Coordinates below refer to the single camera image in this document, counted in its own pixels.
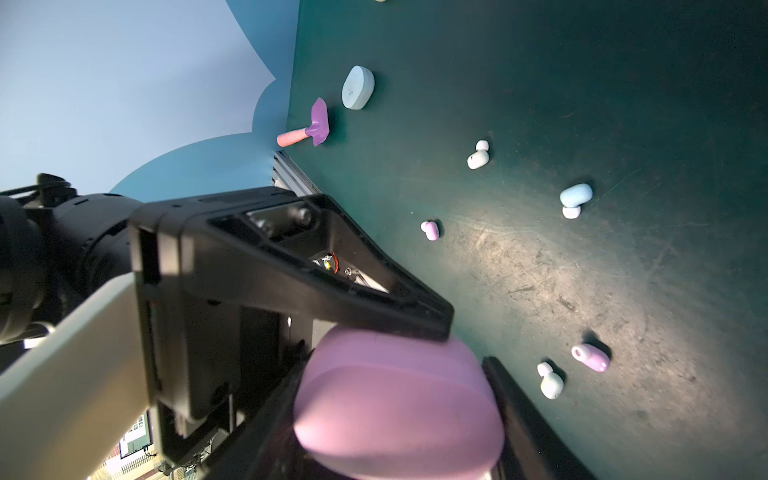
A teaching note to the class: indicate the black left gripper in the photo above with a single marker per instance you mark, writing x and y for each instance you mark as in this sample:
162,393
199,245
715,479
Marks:
224,280

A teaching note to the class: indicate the white earbud front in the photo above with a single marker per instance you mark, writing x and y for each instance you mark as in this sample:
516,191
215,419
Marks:
552,384

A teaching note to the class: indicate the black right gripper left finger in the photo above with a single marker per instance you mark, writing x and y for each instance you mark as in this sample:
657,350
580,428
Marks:
265,446

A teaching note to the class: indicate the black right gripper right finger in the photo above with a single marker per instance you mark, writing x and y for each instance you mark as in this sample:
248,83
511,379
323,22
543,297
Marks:
532,450

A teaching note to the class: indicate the light blue earbud case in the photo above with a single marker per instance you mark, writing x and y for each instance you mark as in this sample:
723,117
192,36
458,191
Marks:
358,88

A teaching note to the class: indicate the pink earbud charging case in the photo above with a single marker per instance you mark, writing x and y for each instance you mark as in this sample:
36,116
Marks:
378,406

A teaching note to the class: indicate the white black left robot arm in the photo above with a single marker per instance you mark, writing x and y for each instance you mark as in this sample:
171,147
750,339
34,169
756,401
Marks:
66,263

